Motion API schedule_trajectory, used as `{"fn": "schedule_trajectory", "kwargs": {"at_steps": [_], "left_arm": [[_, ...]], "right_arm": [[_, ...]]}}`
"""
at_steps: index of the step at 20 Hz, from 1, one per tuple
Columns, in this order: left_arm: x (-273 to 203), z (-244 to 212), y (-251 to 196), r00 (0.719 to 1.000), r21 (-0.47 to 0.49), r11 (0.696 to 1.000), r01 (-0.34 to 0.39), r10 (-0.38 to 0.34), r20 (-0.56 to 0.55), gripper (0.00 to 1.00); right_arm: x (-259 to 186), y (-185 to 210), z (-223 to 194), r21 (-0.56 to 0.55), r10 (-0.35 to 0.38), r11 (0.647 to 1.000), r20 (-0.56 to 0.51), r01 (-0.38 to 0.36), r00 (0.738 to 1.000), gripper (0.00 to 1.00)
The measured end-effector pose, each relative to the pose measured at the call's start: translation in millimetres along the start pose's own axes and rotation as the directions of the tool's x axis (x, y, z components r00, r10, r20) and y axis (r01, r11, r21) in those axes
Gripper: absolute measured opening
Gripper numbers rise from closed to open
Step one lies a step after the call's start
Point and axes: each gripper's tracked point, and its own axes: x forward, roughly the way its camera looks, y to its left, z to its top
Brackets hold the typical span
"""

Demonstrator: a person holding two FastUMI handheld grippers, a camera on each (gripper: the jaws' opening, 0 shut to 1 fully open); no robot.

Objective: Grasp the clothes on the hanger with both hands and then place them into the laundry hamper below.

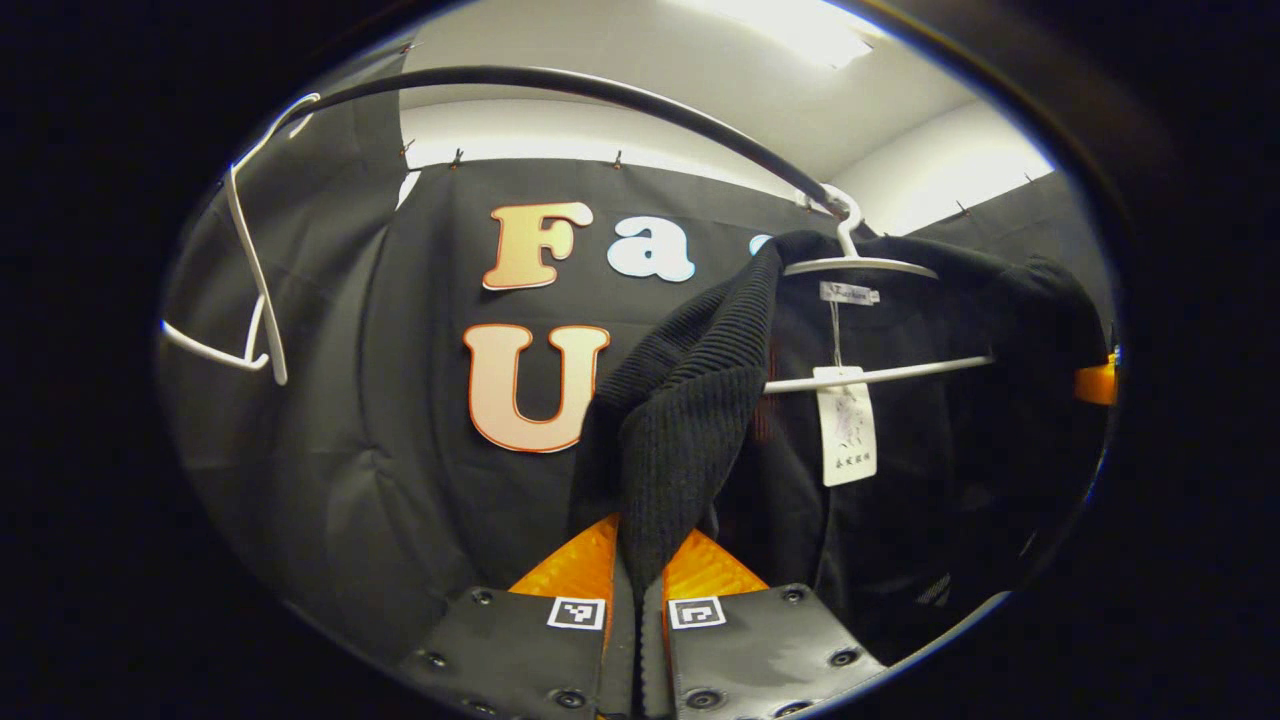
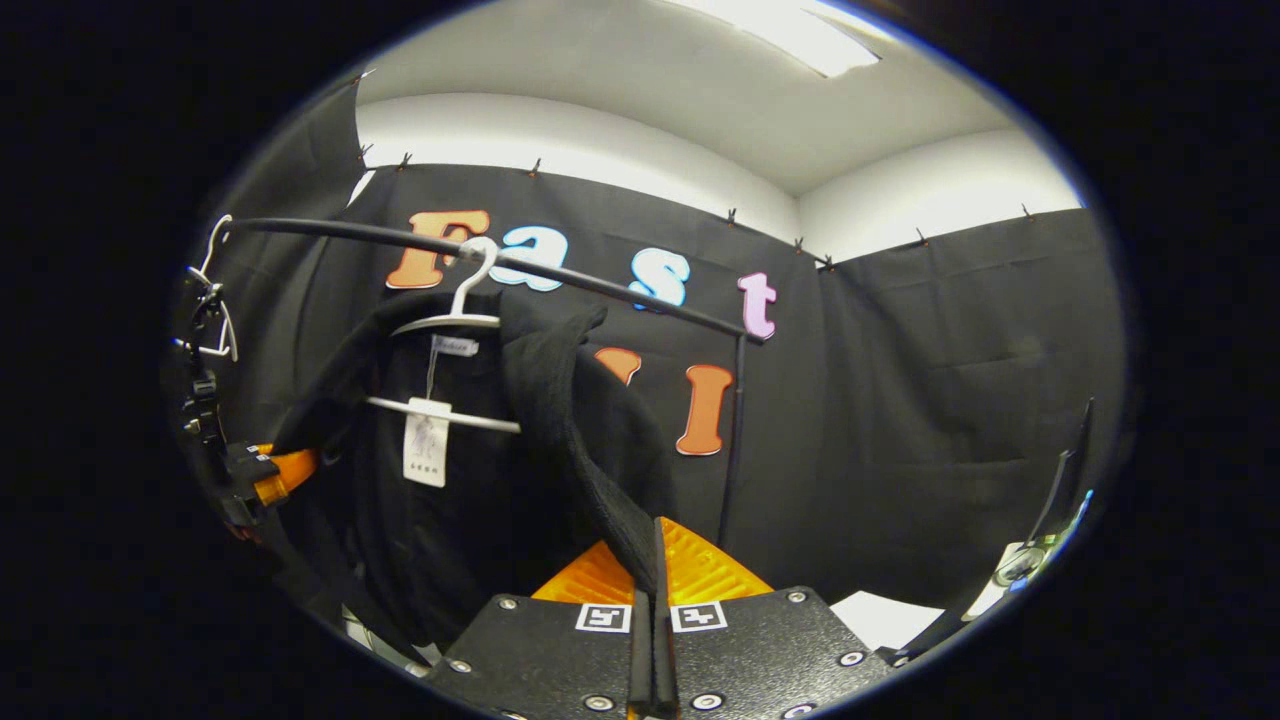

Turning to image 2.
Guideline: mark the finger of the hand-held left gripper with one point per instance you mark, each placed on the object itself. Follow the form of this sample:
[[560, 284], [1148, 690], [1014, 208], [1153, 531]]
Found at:
[[285, 472]]

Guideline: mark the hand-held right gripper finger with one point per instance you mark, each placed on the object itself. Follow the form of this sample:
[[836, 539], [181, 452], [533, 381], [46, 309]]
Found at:
[[641, 665], [664, 660]]

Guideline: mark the black jacket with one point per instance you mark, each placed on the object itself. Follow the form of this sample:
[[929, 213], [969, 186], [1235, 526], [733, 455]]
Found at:
[[560, 400]]

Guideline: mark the white jacket hanger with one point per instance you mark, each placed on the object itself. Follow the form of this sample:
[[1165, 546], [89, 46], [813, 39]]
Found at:
[[445, 322]]

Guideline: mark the white paper garment tag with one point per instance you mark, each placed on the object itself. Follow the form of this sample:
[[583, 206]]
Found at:
[[427, 455]]

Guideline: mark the small white device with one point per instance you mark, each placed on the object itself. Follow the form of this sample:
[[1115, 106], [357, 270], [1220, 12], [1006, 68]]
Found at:
[[1020, 565]]

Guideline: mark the black backdrop cloth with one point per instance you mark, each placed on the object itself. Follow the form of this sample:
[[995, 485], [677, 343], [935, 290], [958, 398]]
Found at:
[[950, 400]]

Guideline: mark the long ceiling light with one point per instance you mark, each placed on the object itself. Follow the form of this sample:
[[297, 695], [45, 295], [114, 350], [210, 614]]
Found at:
[[790, 30]]

